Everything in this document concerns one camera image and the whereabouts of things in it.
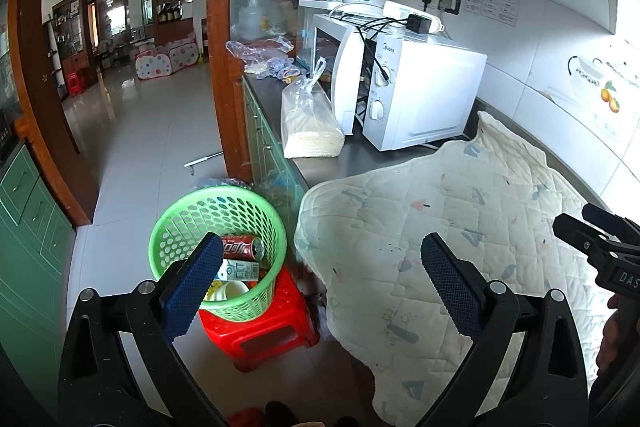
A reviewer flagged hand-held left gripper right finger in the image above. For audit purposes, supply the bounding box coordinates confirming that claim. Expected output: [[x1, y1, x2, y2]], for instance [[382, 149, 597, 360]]
[[420, 231, 588, 427]]

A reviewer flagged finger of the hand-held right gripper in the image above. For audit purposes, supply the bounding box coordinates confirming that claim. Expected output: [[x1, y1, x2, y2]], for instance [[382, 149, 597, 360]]
[[581, 203, 640, 240], [552, 213, 640, 269]]

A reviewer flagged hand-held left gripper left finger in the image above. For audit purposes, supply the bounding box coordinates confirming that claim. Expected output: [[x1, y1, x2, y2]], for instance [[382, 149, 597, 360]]
[[57, 232, 225, 427]]

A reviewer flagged white cup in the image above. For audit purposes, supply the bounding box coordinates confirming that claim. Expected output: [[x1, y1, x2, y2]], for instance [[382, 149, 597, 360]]
[[205, 279, 251, 304]]

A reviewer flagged blue and white milk carton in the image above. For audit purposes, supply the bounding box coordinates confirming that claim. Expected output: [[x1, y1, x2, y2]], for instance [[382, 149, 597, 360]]
[[217, 258, 261, 283]]

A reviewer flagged red soda can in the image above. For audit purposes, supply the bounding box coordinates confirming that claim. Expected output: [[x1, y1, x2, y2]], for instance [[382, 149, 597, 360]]
[[220, 233, 266, 262]]

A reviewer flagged green plastic basket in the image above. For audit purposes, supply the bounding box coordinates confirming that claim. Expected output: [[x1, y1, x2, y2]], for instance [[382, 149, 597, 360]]
[[148, 185, 287, 324]]

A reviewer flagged person's right hand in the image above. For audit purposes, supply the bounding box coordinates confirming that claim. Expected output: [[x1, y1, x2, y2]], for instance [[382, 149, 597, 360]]
[[594, 294, 635, 388]]

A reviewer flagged red plastic stool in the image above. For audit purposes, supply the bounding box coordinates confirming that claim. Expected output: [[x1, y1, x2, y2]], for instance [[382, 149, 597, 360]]
[[197, 267, 321, 373]]

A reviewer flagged white quilted cloth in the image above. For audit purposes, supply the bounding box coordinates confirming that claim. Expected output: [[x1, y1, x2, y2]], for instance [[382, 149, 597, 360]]
[[294, 111, 618, 427]]

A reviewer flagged blue plastic bag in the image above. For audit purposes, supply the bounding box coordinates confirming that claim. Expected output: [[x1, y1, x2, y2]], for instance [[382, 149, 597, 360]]
[[192, 176, 253, 192]]

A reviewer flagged metal rod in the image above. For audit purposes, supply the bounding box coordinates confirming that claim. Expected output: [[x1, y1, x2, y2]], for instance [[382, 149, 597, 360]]
[[184, 151, 225, 168]]

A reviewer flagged green counter cabinet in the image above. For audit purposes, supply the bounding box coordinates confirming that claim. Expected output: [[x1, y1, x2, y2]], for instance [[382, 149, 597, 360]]
[[241, 76, 307, 208]]

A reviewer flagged green drawer cabinet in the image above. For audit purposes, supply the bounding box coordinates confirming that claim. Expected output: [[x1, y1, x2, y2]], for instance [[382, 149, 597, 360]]
[[0, 142, 76, 358]]

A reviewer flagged clear bag of white rice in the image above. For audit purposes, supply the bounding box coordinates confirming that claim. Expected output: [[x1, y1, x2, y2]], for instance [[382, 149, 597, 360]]
[[281, 57, 346, 159]]

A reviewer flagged white microwave oven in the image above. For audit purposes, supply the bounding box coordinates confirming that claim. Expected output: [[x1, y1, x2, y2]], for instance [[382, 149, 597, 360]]
[[310, 13, 488, 152]]

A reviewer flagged spotted play tent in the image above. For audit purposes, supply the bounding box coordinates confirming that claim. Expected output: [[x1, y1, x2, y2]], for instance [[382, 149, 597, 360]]
[[134, 39, 200, 81]]

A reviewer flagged bluish plastic bag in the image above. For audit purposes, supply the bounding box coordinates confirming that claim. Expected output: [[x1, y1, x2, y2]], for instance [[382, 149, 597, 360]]
[[265, 57, 301, 80]]

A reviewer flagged clear plastic bag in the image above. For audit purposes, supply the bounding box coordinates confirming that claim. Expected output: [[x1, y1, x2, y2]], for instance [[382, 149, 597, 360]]
[[226, 36, 295, 62]]

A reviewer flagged black power adapter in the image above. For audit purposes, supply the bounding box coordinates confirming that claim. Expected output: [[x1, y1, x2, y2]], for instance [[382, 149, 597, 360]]
[[405, 13, 435, 35]]

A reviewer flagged large clear water bottle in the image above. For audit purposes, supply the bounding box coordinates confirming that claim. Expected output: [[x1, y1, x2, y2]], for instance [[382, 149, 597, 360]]
[[235, 0, 266, 42]]

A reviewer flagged white power strip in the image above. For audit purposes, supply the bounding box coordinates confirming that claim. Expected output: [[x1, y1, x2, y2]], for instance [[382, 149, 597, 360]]
[[382, 0, 446, 34]]

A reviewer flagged wall notice sticker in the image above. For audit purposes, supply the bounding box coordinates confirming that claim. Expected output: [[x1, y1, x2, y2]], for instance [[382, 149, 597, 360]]
[[465, 0, 521, 26]]

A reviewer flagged black power cable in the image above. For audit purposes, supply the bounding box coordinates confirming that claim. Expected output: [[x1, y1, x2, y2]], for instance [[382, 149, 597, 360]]
[[330, 9, 416, 85]]

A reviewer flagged wooden door frame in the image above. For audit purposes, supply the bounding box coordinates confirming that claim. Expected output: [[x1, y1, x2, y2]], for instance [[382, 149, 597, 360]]
[[7, 0, 98, 228], [206, 0, 253, 182]]

